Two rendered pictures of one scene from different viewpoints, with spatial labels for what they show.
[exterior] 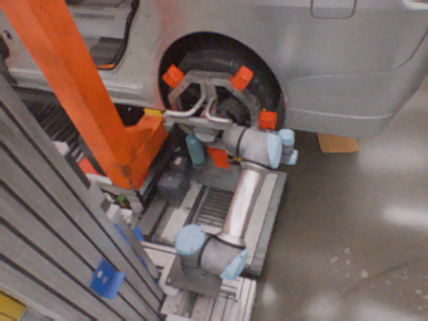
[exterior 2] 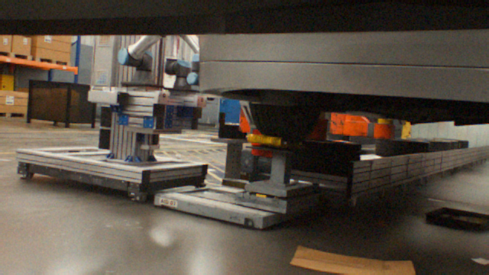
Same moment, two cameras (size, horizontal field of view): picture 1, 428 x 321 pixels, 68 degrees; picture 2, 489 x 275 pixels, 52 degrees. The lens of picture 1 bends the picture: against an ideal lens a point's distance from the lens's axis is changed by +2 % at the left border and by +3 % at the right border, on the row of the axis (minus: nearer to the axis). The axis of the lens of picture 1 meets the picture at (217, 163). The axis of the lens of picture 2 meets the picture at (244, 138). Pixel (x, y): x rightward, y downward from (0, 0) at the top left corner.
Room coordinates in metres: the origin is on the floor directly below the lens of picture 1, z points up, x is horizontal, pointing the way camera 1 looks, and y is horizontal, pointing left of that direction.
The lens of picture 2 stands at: (1.50, -3.45, 0.68)
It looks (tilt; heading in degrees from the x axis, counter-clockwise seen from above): 3 degrees down; 93
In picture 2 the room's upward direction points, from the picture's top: 5 degrees clockwise
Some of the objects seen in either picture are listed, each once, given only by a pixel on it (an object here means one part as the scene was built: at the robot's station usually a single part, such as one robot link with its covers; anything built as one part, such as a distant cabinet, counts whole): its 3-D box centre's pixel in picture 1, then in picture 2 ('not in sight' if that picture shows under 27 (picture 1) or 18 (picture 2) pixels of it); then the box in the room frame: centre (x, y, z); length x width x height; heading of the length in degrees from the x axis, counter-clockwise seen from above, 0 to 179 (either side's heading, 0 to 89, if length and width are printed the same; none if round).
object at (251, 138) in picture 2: not in sight; (265, 140); (1.48, -0.19, 0.51); 0.29 x 0.06 x 0.06; 152
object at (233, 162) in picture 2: not in sight; (233, 166); (1.22, 0.77, 0.21); 0.10 x 0.10 x 0.42; 62
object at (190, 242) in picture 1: (193, 245); (144, 59); (0.56, 0.15, 0.98); 0.13 x 0.12 x 0.14; 54
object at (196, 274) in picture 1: (197, 258); (143, 76); (0.57, 0.15, 0.87); 0.15 x 0.15 x 0.10
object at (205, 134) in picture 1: (210, 121); not in sight; (1.39, -0.01, 0.85); 0.21 x 0.14 x 0.14; 152
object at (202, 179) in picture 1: (233, 169); (278, 198); (1.60, -0.12, 0.13); 0.50 x 0.36 x 0.10; 62
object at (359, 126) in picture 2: not in sight; (369, 121); (2.58, 2.12, 0.69); 0.52 x 0.17 x 0.35; 152
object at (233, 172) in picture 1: (231, 153); (281, 169); (1.60, -0.12, 0.32); 0.40 x 0.30 x 0.28; 62
